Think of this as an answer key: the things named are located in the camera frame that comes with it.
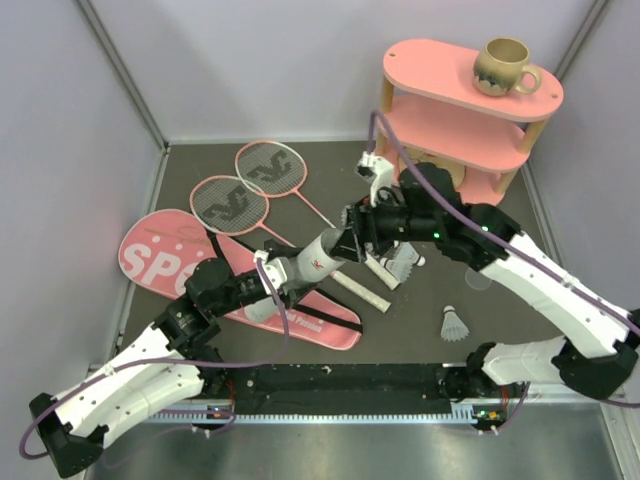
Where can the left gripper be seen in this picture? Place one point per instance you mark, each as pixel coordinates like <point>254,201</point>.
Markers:
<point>280,251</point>

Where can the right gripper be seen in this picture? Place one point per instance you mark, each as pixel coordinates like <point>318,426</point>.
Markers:
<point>364,219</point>

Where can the white shuttlecock tube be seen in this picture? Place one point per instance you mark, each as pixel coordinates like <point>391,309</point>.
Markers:
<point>326,265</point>

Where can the shuttlecock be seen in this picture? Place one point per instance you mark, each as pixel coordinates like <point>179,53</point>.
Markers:
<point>403,253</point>
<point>400,269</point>
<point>347,217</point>

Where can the clear plastic tube lid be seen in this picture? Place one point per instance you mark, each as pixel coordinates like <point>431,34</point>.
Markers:
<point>477,281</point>

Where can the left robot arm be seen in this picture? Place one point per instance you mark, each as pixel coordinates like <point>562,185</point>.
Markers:
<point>171,359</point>

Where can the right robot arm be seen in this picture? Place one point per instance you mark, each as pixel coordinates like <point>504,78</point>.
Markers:
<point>596,352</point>

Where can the lower pink badminton racket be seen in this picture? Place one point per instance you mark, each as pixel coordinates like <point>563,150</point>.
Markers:
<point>221,204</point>

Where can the pink badminton racket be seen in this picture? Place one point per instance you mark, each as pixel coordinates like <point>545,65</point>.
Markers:
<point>221,204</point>
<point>270,169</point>

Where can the upper pink badminton racket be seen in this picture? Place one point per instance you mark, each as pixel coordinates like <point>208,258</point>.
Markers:
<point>270,169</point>

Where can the decorated round plate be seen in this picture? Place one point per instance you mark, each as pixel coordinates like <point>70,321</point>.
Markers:
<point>457,173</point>

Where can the shuttlecock front alone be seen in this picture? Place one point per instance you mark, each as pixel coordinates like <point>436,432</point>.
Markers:
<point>453,328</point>

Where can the pink racket bag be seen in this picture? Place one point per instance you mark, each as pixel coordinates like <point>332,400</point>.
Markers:
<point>160,252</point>

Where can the pink three-tier shelf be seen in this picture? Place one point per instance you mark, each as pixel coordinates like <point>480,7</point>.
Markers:
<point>438,116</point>

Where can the beige ceramic mug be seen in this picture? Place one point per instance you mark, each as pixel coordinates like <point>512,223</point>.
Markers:
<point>504,65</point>

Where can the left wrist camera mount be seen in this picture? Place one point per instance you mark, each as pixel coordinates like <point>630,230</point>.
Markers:
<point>274,271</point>

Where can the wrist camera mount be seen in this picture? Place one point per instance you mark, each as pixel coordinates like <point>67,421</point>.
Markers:
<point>378,172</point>
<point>274,271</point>

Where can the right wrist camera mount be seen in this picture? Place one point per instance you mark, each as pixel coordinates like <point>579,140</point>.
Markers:
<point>378,172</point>

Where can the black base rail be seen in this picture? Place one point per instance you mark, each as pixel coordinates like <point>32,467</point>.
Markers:
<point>333,393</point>

